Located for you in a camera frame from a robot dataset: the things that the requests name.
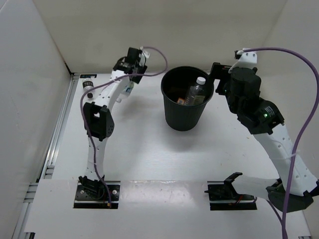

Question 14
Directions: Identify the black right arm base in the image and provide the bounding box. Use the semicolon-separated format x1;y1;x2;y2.
204;172;257;211

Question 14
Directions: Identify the clear bottle blue label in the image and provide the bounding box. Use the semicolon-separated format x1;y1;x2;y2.
116;81;135;103

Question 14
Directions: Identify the aluminium frame rail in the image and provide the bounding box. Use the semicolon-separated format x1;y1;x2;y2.
37;72;83;180

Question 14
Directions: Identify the black plastic waste bin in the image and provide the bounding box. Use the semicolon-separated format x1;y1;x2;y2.
160;66;214;131

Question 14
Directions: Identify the clear plastic bottle white cap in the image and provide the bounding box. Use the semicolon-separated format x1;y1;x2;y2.
185;77;206;106

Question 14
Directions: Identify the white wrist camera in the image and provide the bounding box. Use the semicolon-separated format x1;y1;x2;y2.
139;46;150;66
233;48;257;69

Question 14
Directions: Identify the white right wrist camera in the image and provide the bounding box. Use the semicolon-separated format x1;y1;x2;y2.
233;48;257;69

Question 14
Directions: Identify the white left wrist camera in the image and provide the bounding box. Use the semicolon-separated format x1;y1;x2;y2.
139;46;150;66

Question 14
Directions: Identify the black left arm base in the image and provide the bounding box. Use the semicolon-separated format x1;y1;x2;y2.
73;176;121;209

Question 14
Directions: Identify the orange cap juice bottle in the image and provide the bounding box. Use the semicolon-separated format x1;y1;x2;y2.
176;98;185;105

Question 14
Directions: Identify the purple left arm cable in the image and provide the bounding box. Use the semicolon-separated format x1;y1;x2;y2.
80;46;168;209

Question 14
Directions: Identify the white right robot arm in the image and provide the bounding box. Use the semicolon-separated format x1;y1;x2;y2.
207;63;319;213

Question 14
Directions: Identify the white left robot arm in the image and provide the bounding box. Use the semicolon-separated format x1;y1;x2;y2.
79;47;149;199

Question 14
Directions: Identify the small bottle black cap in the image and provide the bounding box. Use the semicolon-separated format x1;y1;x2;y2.
82;78;94;99

